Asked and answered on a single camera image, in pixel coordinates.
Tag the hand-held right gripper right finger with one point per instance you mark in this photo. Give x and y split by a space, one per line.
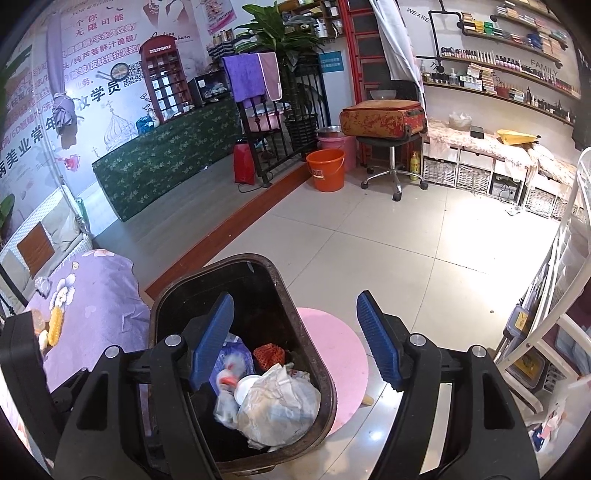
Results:
376 341

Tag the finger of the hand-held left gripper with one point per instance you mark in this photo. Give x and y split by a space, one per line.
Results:
25 369

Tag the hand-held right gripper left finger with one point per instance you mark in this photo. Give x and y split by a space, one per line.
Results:
212 341

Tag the purple plastic bag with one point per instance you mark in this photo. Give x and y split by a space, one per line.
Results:
241 353

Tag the yellow foam fruit net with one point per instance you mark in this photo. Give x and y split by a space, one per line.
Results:
55 325

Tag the orange foam fruit net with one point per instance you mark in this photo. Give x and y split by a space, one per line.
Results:
270 354

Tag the black trash bin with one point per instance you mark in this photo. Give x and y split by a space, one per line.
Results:
268 295

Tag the pink round stool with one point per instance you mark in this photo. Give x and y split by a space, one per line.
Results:
344 360

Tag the white round plastic lid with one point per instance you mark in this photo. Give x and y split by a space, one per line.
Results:
247 390

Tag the crumpled white plastic bag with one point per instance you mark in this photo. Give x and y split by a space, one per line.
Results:
281 406

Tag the purple floral blanket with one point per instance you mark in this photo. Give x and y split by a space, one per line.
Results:
101 304

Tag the orange cushion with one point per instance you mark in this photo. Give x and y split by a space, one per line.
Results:
34 247

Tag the white metal rack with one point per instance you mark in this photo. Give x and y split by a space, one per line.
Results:
545 323

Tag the orange plastic bucket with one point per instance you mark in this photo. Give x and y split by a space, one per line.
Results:
325 170

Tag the yellow bottle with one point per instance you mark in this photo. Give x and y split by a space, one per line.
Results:
415 166

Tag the white wicker basket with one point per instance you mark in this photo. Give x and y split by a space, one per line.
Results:
540 202
439 171
472 177

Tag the red paper bag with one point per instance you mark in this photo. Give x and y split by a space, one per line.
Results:
244 161

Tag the black swivel stool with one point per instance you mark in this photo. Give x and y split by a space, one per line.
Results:
390 157

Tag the green floral covered counter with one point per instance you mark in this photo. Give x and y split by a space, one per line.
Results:
166 157

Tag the pink plastic bucket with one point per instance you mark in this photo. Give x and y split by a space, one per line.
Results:
348 152

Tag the metal basin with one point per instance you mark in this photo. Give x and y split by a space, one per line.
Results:
331 131

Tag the low cabinet with lace cloth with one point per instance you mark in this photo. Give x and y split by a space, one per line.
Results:
480 147

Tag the red patterned suitcase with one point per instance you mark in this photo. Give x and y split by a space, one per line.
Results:
383 119

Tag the blue cloth bundle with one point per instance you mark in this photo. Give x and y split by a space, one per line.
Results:
147 125

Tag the pink basin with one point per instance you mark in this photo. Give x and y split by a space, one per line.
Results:
264 120

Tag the small black box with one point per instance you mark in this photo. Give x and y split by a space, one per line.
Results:
477 132

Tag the clear plastic bag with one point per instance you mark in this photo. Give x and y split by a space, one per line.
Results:
460 122

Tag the black iron rack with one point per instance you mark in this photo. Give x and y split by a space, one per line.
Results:
295 120

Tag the glass bowl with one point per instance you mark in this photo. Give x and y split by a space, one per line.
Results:
382 94

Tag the yellow paper bag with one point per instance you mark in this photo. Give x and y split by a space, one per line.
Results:
517 136

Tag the black display box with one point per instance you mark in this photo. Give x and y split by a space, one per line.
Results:
207 87

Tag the red telephone booth shelf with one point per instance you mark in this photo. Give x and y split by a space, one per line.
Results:
166 78

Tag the purple towel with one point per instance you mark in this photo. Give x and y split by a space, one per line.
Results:
244 76

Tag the pink towel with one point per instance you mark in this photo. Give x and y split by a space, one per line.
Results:
272 76

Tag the tied purple curtain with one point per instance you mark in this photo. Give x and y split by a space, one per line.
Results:
64 92

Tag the red ladder shelf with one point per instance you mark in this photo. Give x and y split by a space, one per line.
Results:
364 50

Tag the green potted plant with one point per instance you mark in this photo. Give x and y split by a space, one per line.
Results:
281 37

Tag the blue wall sign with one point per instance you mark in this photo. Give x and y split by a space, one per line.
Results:
331 61

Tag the large wall poster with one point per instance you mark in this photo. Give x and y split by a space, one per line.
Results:
106 60

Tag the wall shelves with products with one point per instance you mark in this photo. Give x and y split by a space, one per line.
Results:
508 60

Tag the pink wall poster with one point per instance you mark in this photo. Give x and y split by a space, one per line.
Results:
221 16

